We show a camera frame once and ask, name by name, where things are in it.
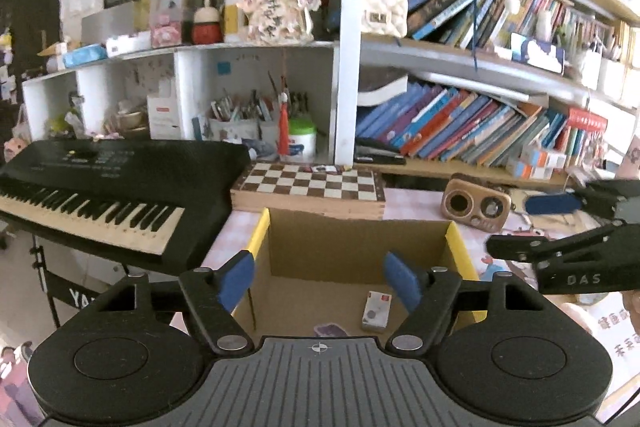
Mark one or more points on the blue and white box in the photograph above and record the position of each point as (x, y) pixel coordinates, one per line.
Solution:
(537, 54)

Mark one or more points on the yellow white mug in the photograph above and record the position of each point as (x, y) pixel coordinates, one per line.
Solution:
(234, 19)

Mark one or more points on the grey metal box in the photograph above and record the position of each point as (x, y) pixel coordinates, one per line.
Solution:
(105, 24)

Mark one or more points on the row of mixed colourful books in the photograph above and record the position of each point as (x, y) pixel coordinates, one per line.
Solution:
(500, 12)

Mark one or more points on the black stapler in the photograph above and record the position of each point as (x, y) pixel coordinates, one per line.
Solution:
(377, 149)

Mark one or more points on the black keyboard stand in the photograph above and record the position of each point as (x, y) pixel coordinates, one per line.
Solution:
(65, 292)

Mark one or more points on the wooden chessboard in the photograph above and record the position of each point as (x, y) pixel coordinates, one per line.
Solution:
(310, 189)

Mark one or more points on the white carton with red label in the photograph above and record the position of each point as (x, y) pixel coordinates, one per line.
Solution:
(164, 117)

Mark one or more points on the flat white box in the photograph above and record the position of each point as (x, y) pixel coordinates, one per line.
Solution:
(127, 44)

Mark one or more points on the small purple item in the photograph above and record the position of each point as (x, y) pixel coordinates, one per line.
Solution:
(330, 330)

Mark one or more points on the black electronic keyboard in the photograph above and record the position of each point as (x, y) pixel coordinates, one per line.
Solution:
(125, 172)

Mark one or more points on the white quilted handbag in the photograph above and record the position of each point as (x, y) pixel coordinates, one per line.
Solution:
(382, 14)

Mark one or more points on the red book box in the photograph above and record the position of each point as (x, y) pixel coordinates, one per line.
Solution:
(587, 119)

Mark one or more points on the pink printed bag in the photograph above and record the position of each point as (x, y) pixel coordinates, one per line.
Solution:
(12, 387)

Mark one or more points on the pink gift box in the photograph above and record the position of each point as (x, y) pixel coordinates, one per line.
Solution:
(166, 34)

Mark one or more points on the white jar with green lid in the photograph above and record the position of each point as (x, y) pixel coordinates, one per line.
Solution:
(301, 142)

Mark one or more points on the small white packet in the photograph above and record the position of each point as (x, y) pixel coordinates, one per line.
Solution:
(376, 311)

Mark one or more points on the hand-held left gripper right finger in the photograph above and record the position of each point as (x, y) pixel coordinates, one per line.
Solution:
(402, 279)

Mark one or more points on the blue tissue pack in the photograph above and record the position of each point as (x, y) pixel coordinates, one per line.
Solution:
(85, 56)

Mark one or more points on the pen holder with pens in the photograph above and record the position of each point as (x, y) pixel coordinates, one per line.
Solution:
(235, 127)

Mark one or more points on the pink white plush figure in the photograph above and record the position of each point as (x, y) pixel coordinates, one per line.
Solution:
(277, 7)

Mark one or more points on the wooden retro speaker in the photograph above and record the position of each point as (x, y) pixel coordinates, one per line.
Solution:
(475, 204)

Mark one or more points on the row of leaning blue books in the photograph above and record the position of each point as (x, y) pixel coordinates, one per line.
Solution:
(450, 122)

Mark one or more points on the stack of small orange-white boxes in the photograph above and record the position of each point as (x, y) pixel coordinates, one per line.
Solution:
(537, 162)

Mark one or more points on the red round doll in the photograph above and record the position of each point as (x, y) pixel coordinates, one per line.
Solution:
(206, 29)

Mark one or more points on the yellow cardboard box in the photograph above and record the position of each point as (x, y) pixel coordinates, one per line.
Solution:
(320, 247)

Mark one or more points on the red hanging tassel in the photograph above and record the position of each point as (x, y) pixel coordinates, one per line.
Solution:
(284, 127)

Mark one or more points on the white cubby shelf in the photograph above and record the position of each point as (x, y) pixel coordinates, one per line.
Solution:
(185, 92)

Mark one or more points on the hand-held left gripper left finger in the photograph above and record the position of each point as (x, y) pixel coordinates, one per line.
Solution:
(237, 279)

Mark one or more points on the wooden bookshelf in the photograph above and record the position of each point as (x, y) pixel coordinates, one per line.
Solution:
(350, 32)

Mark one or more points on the white storage containers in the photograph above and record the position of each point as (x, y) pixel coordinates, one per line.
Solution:
(600, 72)

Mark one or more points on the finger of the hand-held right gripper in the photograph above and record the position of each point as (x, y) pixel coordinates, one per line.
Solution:
(520, 248)
(550, 203)

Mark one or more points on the dark wooden door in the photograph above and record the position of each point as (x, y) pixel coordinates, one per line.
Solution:
(30, 32)

